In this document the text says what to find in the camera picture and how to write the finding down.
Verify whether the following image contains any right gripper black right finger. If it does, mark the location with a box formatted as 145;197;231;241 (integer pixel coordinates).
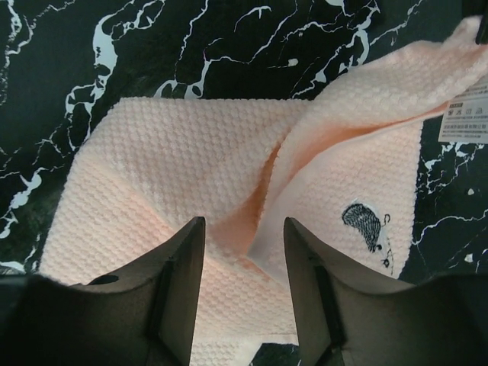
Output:
284;217;487;365

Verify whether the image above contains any pink towel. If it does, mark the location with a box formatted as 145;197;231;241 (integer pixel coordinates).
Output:
40;16;487;365

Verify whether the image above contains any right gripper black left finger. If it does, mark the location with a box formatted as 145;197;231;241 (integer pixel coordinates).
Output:
1;217;206;365

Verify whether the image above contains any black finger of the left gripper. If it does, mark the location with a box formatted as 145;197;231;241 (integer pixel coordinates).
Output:
475;13;488;45

